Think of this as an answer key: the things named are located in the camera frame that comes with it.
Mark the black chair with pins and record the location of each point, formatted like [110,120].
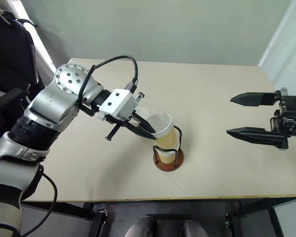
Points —
[10,49]

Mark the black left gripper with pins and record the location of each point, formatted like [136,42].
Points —
[118,124]

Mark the ribbed tan paper cup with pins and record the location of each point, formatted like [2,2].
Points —
[165,134]
[165,158]

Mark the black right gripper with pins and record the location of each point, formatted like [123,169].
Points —
[292,113]

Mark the dark rounded shape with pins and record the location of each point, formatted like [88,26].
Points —
[141,227]
[193,229]

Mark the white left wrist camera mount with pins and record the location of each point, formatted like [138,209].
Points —
[118,105]

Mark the black table frame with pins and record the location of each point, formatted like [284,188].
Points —
[88,209]

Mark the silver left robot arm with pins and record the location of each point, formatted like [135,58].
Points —
[47,103]

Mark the white paper cup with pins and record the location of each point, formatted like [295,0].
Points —
[143,114]

